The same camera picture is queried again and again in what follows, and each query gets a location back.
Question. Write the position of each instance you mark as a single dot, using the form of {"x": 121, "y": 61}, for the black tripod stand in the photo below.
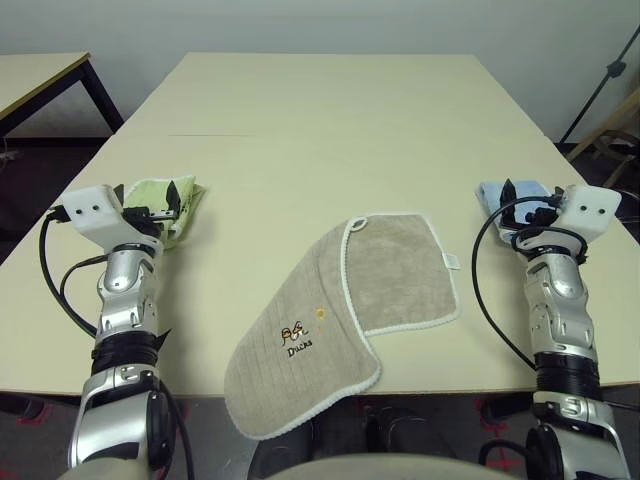
{"x": 616, "y": 69}

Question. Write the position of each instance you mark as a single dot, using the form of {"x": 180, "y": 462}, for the beige side table black frame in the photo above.
{"x": 30, "y": 75}

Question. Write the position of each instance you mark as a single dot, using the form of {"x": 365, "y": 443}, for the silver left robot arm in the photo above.
{"x": 120, "y": 280}

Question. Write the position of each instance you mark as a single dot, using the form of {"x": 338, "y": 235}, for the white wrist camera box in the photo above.
{"x": 92, "y": 210}
{"x": 590, "y": 207}

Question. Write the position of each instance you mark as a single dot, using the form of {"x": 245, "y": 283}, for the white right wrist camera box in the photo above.
{"x": 590, "y": 207}

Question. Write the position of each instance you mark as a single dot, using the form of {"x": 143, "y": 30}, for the folded green towel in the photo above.
{"x": 187, "y": 200}

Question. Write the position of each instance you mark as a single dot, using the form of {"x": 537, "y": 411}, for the light grey robot torso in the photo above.
{"x": 320, "y": 471}

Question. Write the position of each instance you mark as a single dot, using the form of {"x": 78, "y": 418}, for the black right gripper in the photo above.
{"x": 540, "y": 220}

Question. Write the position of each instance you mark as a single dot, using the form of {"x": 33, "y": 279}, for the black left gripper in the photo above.
{"x": 150, "y": 220}

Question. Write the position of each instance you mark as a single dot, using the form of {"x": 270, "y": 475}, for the dark left robot leg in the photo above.
{"x": 285, "y": 442}

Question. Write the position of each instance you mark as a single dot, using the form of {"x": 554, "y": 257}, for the dark right robot leg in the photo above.
{"x": 405, "y": 430}

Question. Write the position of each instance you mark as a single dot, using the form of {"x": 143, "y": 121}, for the dark robot leg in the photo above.
{"x": 285, "y": 442}
{"x": 405, "y": 430}

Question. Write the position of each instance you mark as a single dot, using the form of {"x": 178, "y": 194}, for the wooden chair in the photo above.
{"x": 605, "y": 126}

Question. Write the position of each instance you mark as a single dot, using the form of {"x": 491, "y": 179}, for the folded blue towel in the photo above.
{"x": 530, "y": 190}

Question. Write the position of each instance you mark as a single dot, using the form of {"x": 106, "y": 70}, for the beige towel with duck embroidery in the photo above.
{"x": 300, "y": 300}

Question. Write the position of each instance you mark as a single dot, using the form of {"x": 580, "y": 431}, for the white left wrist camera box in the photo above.
{"x": 92, "y": 210}

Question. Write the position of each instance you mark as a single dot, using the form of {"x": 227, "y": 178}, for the small white floor object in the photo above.
{"x": 6, "y": 155}

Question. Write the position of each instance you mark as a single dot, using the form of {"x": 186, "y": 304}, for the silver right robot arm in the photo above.
{"x": 560, "y": 300}

